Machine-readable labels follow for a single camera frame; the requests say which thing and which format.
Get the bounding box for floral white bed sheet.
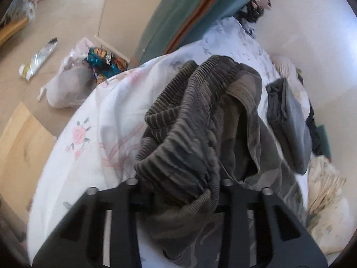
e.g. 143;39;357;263
27;16;314;268

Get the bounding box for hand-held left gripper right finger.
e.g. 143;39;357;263
215;179;328;268

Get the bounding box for grey folded garment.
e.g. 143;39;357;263
265;77;313;175

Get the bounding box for translucent plastic bag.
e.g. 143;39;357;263
37;37;97;109

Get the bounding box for colourful snack packet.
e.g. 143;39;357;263
84;46;129;84

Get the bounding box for teal orange mattress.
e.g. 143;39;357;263
135;0;272;67

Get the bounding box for dark clothes pile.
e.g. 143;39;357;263
237;0;272;23

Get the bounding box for cream crumpled blanket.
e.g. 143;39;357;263
307;155;356;261

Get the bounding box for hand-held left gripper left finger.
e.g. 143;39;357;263
32;178;153;268

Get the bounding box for silver foil wrapper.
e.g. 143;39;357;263
19;37;58;81

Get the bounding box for camouflage pants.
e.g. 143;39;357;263
134;55;307;268

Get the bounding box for flat cardboard sheet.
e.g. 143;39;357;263
94;0;170;63

